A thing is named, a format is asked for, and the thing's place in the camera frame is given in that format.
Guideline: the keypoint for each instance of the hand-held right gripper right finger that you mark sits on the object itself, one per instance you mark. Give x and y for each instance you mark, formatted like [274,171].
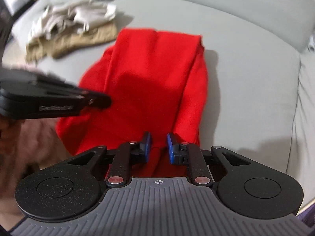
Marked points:
[170,147]

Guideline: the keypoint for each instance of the purple rug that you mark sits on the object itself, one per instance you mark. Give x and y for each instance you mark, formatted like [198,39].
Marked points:
[307,216]

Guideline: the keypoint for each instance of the grey sofa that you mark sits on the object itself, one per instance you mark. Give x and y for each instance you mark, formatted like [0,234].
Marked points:
[246,54]

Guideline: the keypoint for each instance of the red pants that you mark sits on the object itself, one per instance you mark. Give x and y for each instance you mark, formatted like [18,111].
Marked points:
[147,78]

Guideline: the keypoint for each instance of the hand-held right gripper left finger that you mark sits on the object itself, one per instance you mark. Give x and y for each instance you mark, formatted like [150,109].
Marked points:
[147,147]

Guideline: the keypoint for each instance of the khaki folded garment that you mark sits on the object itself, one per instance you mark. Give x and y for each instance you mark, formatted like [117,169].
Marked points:
[73,43]

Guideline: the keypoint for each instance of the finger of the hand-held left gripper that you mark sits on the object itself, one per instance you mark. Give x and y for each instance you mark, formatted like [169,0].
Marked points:
[98,100]
[61,86]

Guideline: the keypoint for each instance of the pink fluffy cloth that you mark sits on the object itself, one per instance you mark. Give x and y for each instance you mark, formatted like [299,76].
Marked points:
[27,152]

